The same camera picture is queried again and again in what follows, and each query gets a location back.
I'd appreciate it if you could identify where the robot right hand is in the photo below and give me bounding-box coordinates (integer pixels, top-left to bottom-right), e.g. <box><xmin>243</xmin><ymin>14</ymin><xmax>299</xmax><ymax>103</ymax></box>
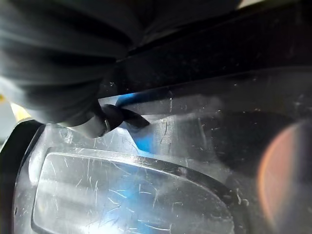
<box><xmin>0</xmin><ymin>0</ymin><xmax>241</xmax><ymax>138</ymax></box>

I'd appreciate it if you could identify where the black sole-shaped part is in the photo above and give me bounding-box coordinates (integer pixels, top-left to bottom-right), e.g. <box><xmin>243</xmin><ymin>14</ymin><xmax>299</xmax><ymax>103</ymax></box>
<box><xmin>0</xmin><ymin>4</ymin><xmax>312</xmax><ymax>234</ymax></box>

